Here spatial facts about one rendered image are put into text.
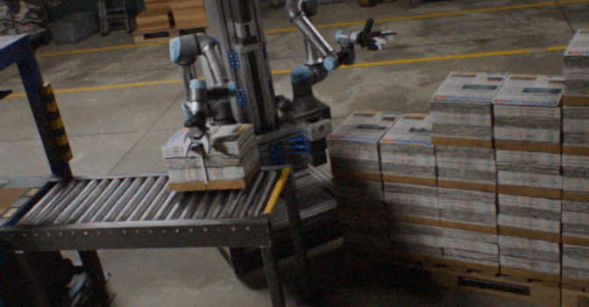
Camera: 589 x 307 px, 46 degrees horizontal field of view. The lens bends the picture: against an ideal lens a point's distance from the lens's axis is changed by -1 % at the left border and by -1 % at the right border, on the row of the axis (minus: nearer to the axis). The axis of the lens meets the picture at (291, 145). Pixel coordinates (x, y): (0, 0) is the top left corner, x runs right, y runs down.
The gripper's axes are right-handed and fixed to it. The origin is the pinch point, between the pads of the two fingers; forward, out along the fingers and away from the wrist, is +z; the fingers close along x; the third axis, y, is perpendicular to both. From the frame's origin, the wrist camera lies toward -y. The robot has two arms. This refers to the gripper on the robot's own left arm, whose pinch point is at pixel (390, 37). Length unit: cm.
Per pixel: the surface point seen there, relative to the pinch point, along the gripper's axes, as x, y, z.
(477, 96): 26, 14, 61
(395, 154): 43, 42, 22
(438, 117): 36, 21, 45
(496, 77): 1, 17, 58
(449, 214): 43, 73, 47
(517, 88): 11, 16, 73
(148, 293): 134, 107, -104
